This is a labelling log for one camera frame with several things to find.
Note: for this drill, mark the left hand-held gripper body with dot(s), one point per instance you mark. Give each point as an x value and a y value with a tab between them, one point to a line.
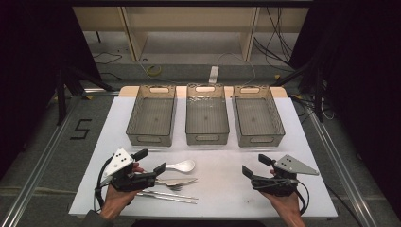
126	183

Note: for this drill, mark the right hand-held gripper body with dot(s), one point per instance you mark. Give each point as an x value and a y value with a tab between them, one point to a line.
277	184

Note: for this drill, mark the white ceramic spoon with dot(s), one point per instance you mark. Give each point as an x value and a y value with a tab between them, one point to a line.
186	165

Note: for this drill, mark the clear grey plastic bin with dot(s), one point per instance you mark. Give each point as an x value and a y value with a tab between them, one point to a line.
153	116
206	115
257	116

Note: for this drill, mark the person's left hand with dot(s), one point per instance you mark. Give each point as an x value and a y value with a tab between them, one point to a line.
116	201

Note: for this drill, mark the person's right hand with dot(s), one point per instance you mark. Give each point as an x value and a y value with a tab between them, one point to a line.
285	206

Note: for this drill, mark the black tripod stand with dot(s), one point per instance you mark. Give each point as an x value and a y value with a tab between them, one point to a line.
61	94
318	94

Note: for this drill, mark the yellow tape roll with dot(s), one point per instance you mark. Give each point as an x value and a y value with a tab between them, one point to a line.
154	70

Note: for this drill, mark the white power strip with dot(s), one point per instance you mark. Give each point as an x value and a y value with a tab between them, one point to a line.
213	74

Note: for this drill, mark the dark curtain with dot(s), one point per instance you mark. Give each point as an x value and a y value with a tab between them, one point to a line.
362	78
28	63

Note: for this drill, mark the light wooden shelf unit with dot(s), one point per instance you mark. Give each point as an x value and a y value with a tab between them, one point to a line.
189	19

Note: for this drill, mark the metal floor rail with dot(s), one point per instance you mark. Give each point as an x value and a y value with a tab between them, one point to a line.
340	170
34	176

